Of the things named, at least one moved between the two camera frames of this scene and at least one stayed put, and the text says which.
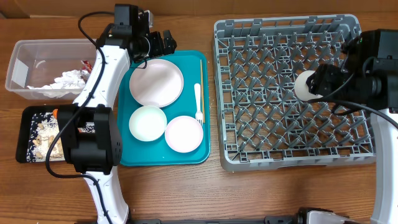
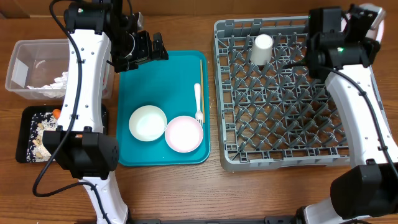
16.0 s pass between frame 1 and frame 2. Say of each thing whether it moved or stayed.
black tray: stayed
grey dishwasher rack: stayed
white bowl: stayed
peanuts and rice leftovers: stayed
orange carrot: stayed
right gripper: moved
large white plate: moved
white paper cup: moved
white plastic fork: stayed
